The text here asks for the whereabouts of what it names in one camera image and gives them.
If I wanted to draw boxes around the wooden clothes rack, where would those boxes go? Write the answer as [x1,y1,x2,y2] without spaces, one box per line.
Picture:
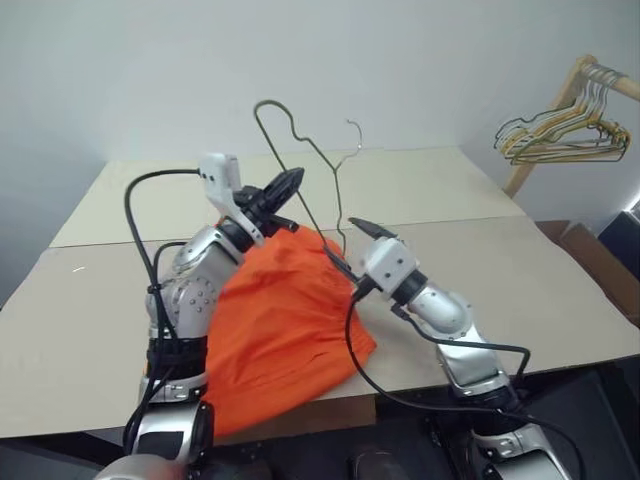
[501,54,640,199]

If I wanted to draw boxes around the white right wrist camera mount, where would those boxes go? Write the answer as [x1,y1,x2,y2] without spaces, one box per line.
[358,236,427,295]

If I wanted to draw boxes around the bunch of wire hangers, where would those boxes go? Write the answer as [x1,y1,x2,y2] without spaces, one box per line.
[493,67,629,164]

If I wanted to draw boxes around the green wire hanger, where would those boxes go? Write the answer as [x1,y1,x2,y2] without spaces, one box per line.
[253,99,364,254]

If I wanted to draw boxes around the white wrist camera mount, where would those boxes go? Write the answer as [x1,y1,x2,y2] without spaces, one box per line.
[198,153,266,247]
[358,236,427,295]

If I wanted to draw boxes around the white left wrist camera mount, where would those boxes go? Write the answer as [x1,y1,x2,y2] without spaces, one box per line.
[198,153,266,247]

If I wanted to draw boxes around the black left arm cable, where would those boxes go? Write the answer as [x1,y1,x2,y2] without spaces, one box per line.
[122,168,206,454]

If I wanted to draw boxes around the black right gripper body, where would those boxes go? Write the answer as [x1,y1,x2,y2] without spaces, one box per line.
[348,260,372,292]

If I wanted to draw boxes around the black right gripper free finger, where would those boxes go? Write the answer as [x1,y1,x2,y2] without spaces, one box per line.
[347,216,398,243]

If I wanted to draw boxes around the black right arm short cable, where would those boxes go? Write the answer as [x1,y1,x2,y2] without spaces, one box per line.
[390,299,532,386]

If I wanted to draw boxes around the black right arm long cable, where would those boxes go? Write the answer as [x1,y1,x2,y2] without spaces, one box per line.
[342,279,587,480]

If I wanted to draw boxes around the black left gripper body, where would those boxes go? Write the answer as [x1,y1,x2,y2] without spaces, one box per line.
[233,183,282,238]

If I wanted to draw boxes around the orange shorts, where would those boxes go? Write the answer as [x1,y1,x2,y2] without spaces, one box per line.
[141,227,378,438]

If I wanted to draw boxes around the brown cardboard box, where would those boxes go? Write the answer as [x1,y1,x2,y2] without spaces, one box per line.
[535,219,640,327]

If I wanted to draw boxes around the black box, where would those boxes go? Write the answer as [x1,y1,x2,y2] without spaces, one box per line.
[596,208,640,269]

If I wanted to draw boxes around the grey wire hanger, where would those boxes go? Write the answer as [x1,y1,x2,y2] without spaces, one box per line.
[504,63,626,159]

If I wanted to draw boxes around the black right gripper clamping finger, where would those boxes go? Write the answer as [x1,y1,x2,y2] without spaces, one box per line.
[323,243,359,281]

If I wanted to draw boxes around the black left gripper broad finger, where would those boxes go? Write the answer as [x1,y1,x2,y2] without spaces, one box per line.
[260,167,307,207]

